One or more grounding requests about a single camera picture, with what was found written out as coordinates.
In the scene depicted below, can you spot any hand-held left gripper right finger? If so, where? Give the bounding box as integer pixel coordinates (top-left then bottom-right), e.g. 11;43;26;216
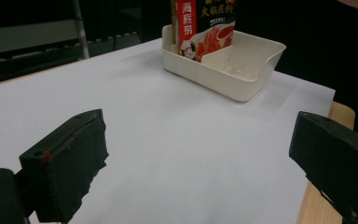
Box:
288;110;358;224

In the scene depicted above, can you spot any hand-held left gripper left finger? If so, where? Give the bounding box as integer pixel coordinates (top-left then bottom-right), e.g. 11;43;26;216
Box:
19;108;110;223

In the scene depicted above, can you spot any white plastic storage basket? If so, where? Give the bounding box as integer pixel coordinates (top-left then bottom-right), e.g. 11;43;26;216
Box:
161;24;287;103

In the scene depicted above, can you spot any red and black sauce packet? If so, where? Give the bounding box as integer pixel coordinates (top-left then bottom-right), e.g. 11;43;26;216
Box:
176;0;237;63

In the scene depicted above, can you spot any white metal-legged desk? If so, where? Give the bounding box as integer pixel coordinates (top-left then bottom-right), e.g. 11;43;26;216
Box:
0;0;91;60

